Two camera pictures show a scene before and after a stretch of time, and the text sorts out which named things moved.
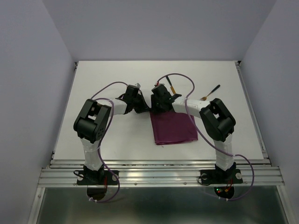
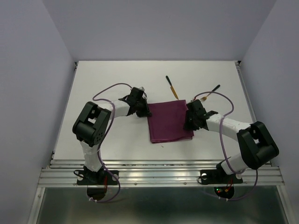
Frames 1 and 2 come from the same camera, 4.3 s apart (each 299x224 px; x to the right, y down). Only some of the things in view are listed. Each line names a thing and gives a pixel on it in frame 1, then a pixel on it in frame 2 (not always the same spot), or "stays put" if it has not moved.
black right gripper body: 156,105 → 195,126
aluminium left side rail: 63,114 stays put
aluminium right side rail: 262,146 stays put
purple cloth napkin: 170,127 stays put
